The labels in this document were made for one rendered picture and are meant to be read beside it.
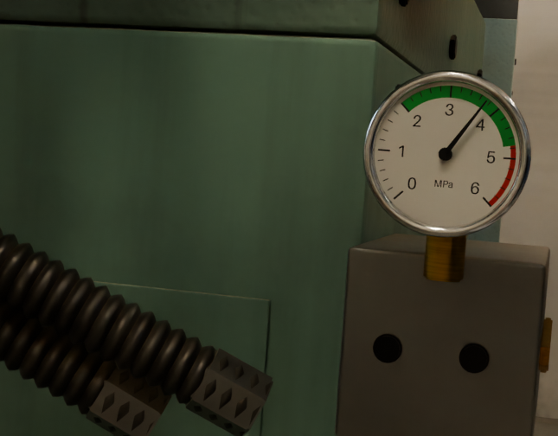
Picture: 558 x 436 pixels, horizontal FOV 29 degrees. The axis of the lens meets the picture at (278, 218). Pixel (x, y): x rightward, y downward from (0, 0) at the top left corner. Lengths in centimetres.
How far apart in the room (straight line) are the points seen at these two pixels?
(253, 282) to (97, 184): 9
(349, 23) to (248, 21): 5
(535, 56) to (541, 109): 14
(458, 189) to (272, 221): 11
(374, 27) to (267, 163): 8
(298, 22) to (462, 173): 12
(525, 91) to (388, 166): 260
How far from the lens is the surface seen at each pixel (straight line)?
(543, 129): 301
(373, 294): 45
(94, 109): 52
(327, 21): 49
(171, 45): 51
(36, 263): 40
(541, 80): 302
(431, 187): 41
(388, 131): 42
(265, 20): 50
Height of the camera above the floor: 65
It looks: 3 degrees down
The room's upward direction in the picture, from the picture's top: 4 degrees clockwise
